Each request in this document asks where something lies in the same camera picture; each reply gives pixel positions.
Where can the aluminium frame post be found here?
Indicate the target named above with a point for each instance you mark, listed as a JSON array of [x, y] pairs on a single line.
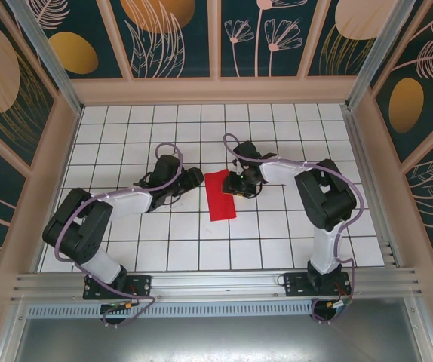
[[375, 56], [50, 64]]

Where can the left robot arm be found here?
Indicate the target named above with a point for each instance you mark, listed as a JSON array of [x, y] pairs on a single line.
[[126, 201]]

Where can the aluminium side rail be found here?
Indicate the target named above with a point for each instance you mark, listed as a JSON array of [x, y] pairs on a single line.
[[371, 188]]

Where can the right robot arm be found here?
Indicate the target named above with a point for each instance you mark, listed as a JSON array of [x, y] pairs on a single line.
[[324, 249]]

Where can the small circuit board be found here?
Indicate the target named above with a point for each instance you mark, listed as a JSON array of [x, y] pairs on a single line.
[[120, 306], [339, 304]]

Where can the long aluminium mounting rail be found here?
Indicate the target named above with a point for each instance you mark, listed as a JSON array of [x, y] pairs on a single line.
[[216, 286]]

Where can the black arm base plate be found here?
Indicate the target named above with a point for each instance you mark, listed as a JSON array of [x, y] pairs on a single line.
[[295, 284], [141, 286]]

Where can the grey metal sheet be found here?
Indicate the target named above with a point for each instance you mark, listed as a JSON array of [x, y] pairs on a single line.
[[216, 339]]

